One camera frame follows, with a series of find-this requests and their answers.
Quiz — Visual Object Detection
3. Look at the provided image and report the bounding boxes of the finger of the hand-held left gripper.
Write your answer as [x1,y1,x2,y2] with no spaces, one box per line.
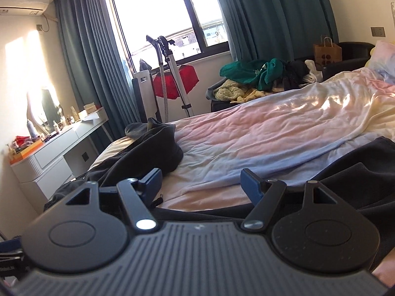
[0,237,23,255]

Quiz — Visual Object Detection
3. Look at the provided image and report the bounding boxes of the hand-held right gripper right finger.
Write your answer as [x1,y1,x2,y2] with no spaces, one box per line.
[241,168,340,232]

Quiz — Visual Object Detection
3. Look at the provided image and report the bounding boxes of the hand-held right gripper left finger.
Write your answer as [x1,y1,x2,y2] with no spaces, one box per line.
[64,168,163,232]

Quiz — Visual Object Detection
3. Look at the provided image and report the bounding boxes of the black pants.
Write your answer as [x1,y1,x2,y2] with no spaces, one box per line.
[43,117,395,259]

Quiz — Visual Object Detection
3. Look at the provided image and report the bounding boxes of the black clothes pile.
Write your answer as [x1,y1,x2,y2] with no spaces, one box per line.
[278,61,313,92]

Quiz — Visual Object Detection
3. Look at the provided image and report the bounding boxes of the bed with pink duvet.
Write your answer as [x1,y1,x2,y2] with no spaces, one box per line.
[89,67,395,213]

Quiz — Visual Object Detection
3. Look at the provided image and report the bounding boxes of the grey chair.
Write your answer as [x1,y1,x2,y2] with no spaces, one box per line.
[206,77,236,112]

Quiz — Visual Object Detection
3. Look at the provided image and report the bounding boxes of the orange tray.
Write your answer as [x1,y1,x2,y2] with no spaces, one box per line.
[9,140,44,165]

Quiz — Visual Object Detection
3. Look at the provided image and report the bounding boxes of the white dressing table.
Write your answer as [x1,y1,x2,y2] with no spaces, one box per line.
[10,106,112,204]

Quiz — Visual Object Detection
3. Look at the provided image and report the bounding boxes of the yellow knitted blanket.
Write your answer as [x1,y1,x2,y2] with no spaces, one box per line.
[214,78,270,104]

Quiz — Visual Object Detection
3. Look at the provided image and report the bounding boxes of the row of cosmetic bottles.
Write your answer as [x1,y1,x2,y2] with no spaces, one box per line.
[51,106,81,133]

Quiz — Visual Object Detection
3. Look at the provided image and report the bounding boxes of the red cloth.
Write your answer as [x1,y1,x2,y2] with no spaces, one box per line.
[153,65,200,100]

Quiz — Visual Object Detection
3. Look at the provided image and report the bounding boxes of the garment steamer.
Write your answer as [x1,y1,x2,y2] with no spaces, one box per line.
[146,35,196,124]

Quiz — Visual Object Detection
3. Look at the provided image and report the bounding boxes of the green garment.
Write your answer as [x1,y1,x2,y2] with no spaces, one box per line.
[220,58,290,92]

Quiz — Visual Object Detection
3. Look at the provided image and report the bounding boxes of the wavy framed mirror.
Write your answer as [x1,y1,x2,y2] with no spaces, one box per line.
[26,88,66,134]

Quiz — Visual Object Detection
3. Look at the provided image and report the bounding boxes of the white cloth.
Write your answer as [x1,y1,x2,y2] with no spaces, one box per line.
[304,59,323,82]

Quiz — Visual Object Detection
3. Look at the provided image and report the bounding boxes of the teal curtain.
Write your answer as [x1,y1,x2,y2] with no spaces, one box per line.
[210,0,337,63]
[54,0,146,124]

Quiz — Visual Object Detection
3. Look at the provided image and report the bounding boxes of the brown paper bag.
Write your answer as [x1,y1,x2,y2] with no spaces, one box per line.
[313,35,343,67]

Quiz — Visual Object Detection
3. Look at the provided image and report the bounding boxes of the person's leg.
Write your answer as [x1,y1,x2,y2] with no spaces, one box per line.
[372,257,395,288]

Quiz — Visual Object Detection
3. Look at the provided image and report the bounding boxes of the black armchair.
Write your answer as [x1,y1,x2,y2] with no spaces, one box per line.
[321,41,376,81]

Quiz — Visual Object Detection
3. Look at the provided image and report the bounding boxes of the dark framed window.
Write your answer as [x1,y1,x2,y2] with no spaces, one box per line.
[104,0,231,70]

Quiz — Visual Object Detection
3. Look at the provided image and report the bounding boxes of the pastel pillow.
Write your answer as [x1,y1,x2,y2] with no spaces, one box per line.
[365,40,395,84]

